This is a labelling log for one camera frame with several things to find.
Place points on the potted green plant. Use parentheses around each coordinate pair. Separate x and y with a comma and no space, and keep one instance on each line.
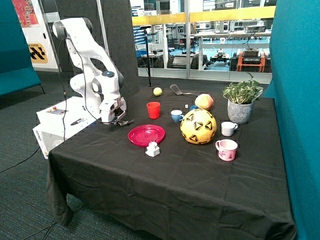
(241,99)

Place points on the pink printed mug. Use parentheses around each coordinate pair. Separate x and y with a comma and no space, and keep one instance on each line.
(227,149)

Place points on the red plastic cup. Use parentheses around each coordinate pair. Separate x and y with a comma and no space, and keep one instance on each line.
(153,109)

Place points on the silver metal fork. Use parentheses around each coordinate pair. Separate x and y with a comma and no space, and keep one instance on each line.
(130,121)

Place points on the blue coffee cup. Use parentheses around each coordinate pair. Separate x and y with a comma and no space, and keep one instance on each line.
(177,115)

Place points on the black tripod stand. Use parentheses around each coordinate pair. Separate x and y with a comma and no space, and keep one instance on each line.
(144,28)

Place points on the black marker pen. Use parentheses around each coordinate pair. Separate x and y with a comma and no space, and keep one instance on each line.
(77,121)

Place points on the white grey mug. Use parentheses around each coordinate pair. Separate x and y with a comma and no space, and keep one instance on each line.
(228,128)

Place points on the yellow tennis ball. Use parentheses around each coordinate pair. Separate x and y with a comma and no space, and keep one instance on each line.
(157,91)

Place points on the orange yellow soft ball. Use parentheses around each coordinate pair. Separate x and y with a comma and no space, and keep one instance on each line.
(204,101)

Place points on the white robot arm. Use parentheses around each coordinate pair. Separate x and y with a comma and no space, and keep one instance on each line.
(100,81)

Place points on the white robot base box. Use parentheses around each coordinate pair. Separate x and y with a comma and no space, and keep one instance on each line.
(55,121)

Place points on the teal partition wall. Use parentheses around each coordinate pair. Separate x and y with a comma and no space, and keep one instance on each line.
(295,87)

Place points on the teal sofa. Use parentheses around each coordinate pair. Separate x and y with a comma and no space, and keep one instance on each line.
(16,69)

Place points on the white power adapter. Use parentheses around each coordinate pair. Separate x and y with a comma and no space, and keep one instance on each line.
(152,149)

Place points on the pink plastic plate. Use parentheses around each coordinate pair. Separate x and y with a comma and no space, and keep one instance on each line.
(144,134)

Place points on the black slotted spatula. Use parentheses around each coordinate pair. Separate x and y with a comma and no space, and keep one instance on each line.
(178,92)

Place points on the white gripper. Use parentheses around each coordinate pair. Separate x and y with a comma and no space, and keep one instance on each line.
(112,110)

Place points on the black tablecloth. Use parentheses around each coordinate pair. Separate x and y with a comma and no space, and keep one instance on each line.
(185,192)

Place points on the small blue object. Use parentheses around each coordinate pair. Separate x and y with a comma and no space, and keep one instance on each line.
(193,107)

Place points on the yellow black soccer ball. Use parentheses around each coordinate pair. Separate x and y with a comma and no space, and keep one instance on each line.
(198,126)

